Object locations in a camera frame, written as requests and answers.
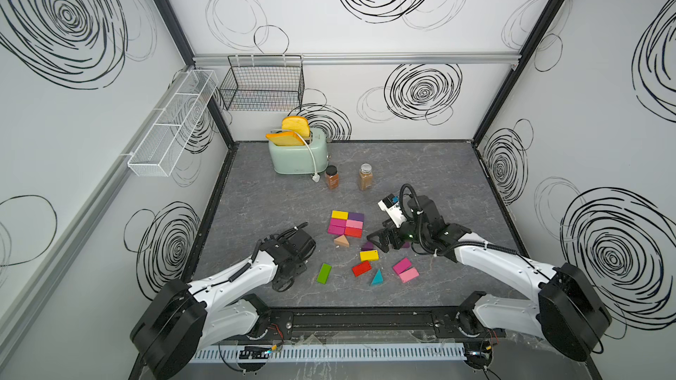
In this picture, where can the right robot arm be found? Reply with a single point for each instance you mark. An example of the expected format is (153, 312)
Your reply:
(558, 304)

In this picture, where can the magenta speckled block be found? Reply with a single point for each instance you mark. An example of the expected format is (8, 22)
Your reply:
(336, 230)

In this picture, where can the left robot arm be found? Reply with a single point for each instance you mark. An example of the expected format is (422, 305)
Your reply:
(185, 318)

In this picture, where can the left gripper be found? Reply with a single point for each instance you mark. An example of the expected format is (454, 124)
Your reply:
(302, 266)

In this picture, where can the yellow toast slice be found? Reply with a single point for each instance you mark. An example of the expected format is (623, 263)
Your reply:
(297, 124)
(286, 139)

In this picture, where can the mint green toaster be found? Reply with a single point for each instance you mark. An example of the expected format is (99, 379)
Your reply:
(299, 160)

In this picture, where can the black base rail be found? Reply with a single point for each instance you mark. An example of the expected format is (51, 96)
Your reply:
(439, 322)

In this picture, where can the purple triangle block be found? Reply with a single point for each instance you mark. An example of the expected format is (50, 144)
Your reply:
(368, 246)

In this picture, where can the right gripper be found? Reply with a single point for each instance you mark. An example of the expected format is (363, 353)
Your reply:
(382, 234)

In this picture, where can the back yellow toast slice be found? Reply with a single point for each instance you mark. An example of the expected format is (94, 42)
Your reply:
(297, 124)

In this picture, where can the tan triangle block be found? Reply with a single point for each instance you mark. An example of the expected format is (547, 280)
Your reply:
(342, 241)

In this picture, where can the brown spice jar silver lid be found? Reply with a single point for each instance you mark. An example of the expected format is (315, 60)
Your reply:
(365, 177)

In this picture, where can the magenta block beside yellow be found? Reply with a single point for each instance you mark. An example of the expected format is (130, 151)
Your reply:
(338, 222)

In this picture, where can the light pink block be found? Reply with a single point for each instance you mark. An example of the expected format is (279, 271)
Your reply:
(408, 275)
(355, 224)

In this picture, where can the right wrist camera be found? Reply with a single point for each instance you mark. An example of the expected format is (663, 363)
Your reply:
(391, 205)

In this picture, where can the front yellow toast slice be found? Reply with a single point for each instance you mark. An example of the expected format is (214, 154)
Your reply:
(286, 139)

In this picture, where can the grey slotted cable duct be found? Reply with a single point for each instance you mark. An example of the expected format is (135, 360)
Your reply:
(393, 352)

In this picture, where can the red block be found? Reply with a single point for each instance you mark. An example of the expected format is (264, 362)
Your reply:
(353, 232)
(362, 268)

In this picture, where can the black wire basket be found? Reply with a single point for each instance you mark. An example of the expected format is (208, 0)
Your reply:
(261, 83)

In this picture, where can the red pepper spice jar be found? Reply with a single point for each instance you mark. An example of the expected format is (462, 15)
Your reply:
(332, 177)

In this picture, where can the white mesh wall shelf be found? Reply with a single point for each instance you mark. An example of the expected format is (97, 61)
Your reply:
(182, 126)

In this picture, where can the teal triangle block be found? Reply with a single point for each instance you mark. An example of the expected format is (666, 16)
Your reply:
(377, 279)

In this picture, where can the green block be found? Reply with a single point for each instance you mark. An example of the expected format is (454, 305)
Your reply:
(324, 273)

